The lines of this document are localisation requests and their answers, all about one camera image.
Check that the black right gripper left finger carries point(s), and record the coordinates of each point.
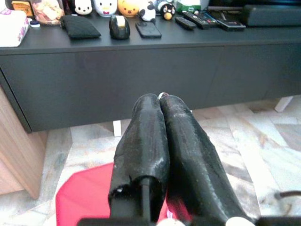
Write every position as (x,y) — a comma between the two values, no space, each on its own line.
(143,146)

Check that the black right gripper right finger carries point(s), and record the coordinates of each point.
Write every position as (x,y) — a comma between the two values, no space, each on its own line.
(195,164)

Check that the white cabinet leg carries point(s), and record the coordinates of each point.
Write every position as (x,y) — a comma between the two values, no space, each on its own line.
(118,128)
(284,103)

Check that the red plastic stool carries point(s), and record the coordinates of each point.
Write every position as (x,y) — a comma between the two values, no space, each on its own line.
(87,195)

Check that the long black tv cabinet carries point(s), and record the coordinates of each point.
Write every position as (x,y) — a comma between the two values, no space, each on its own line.
(94,77)

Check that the black smartphone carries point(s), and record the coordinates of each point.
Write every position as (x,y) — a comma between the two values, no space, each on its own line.
(148,30)

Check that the black tape dispenser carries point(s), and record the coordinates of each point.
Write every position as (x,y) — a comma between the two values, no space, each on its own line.
(119,28)

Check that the light wooden cabinet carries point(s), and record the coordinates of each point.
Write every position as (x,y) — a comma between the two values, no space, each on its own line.
(18,153)

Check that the small black remote control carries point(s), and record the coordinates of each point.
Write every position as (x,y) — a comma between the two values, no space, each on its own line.
(185,23)

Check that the black white panda plush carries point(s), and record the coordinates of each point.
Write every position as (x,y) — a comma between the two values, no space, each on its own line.
(147,13)

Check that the black quilted pouch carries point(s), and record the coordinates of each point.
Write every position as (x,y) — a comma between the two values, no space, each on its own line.
(80,27)

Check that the long black remote control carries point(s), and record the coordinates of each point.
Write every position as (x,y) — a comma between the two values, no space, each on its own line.
(196,20)

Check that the black bird plush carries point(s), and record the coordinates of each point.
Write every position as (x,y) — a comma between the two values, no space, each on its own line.
(168,10)

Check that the yellow bear plush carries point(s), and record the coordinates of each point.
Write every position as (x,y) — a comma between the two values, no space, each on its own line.
(128,9)

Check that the white duck plush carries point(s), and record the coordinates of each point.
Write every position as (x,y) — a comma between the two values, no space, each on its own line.
(105,8)

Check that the black remote with coloured buttons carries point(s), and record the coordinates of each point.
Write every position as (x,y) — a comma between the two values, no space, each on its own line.
(210,18)

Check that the wide black remote control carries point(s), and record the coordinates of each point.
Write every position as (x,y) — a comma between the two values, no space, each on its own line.
(231,25)

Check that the green white packet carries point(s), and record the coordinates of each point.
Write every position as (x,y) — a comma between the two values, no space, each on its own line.
(190,5)

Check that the black white mouse plush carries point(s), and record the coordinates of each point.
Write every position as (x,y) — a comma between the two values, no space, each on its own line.
(82,8)

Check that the small blue white cap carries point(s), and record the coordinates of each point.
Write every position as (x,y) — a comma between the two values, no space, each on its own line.
(34,23)

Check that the clear snack jar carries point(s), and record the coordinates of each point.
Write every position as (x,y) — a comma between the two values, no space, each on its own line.
(48,13)

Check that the black soundbar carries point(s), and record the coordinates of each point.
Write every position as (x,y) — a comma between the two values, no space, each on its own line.
(272,16)

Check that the white tissue box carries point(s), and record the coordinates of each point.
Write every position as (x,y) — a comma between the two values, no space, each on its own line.
(11,29)

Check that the yellow brown box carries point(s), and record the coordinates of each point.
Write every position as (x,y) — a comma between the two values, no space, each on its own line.
(23,8)

